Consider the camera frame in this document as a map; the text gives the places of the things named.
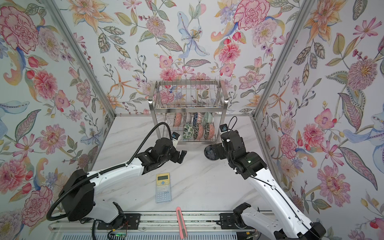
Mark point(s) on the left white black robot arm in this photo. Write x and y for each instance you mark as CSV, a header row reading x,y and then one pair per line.
x,y
83,190

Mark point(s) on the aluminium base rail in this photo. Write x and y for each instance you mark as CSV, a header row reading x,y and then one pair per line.
x,y
177,220

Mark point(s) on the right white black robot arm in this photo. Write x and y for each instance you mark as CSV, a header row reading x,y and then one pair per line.
x,y
290,222

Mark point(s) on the pink utility knife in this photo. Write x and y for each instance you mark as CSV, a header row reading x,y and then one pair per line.
x,y
181,222

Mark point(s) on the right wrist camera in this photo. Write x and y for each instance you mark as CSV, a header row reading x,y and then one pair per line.
x,y
224,128

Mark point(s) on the blue patterned ceramic bowl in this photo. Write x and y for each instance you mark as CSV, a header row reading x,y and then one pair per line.
x,y
197,118

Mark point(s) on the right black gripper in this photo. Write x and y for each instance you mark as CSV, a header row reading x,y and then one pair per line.
x,y
219,150

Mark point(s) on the black white floral bowl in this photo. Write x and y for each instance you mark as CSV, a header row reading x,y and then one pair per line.
x,y
198,131
209,131
178,119

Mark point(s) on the yellow blue calculator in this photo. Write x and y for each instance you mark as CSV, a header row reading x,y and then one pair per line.
x,y
163,188

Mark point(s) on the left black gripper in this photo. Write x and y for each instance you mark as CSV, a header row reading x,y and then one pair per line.
x,y
180,159

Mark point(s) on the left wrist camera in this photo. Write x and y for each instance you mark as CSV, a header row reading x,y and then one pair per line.
x,y
175,138

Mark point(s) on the purple striped bowl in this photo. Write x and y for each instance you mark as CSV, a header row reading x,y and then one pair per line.
x,y
189,118

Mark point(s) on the green leaf pattern bowl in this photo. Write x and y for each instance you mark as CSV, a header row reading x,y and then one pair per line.
x,y
188,131

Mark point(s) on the dark blue ceramic bowl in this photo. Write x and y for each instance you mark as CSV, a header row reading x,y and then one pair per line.
x,y
209,152

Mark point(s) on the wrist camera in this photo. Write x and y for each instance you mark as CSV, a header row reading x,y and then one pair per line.
x,y
175,138
224,128

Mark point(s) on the pale green ceramic bowl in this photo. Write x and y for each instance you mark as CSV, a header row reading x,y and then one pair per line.
x,y
208,118

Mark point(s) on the steel two-tier dish rack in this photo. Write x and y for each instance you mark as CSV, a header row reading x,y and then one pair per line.
x,y
189,96

